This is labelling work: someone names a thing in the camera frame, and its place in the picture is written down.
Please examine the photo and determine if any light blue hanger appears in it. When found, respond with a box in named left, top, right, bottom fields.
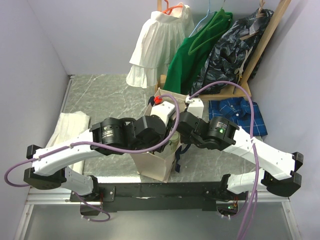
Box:
left=188, top=0, right=217, bottom=38

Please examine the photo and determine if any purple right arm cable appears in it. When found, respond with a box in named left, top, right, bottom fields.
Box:
left=189, top=80, right=259, bottom=240

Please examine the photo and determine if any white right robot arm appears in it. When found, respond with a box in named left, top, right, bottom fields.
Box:
left=177, top=111, right=304, bottom=199

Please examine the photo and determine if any orange hanger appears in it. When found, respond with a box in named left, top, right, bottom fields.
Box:
left=157, top=0, right=183, bottom=15

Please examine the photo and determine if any green hanger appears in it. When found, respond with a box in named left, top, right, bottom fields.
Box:
left=188, top=8, right=233, bottom=56

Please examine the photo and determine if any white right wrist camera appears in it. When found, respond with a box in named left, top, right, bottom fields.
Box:
left=185, top=95, right=204, bottom=119

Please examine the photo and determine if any wooden clothes rack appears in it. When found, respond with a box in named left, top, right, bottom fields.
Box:
left=163, top=0, right=290, bottom=97

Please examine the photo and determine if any clear water bottle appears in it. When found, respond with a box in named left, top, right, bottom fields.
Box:
left=169, top=131, right=180, bottom=154

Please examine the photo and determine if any blue plaid shirt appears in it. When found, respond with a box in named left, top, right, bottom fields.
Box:
left=208, top=97, right=268, bottom=137

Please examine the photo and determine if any green garment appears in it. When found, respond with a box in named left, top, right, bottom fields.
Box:
left=163, top=22, right=220, bottom=95

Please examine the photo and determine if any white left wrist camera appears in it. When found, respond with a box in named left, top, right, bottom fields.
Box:
left=150, top=96, right=175, bottom=126

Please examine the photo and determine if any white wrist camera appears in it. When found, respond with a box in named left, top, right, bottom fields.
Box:
left=185, top=95, right=204, bottom=119
left=150, top=96, right=175, bottom=126

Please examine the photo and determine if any white pleated skirt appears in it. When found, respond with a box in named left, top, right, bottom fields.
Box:
left=126, top=2, right=195, bottom=89

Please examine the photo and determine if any dark patterned garment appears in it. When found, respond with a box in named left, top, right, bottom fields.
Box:
left=189, top=8, right=274, bottom=95

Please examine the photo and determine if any folded white cloth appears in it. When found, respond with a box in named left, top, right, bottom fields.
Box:
left=44, top=111, right=91, bottom=174

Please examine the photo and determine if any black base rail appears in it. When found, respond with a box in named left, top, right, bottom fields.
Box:
left=69, top=182, right=250, bottom=217

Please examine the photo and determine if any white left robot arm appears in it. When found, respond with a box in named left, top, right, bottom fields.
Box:
left=23, top=114, right=173, bottom=201

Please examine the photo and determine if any beige canvas tote bag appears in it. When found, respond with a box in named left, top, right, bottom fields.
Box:
left=130, top=89, right=187, bottom=183

